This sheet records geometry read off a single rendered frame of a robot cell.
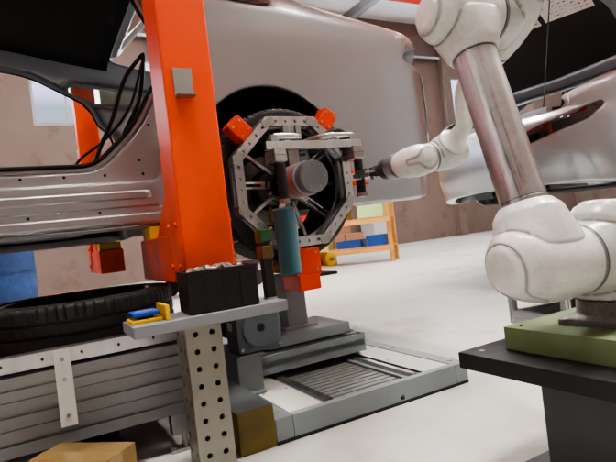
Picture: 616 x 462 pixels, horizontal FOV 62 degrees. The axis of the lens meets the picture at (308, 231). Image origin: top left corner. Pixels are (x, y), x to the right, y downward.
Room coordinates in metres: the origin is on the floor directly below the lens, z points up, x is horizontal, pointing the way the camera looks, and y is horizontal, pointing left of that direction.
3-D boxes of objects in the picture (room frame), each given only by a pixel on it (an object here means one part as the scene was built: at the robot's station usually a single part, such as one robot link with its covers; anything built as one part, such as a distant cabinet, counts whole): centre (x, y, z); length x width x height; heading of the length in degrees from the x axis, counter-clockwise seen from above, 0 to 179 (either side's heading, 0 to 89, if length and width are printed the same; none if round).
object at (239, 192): (2.16, 0.03, 0.85); 0.54 x 0.07 x 0.54; 118
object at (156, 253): (1.97, 0.51, 0.69); 0.52 x 0.17 x 0.35; 28
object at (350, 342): (2.31, 0.11, 0.13); 0.50 x 0.36 x 0.10; 118
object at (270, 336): (2.02, 0.31, 0.26); 0.42 x 0.18 x 0.35; 28
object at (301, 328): (2.31, 0.11, 0.32); 0.40 x 0.30 x 0.28; 118
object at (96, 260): (3.79, 1.49, 0.69); 0.52 x 0.17 x 0.35; 28
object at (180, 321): (1.45, 0.31, 0.44); 0.43 x 0.17 x 0.03; 118
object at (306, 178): (2.10, 0.00, 0.85); 0.21 x 0.14 x 0.14; 28
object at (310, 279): (2.19, 0.05, 0.48); 0.16 x 0.12 x 0.17; 28
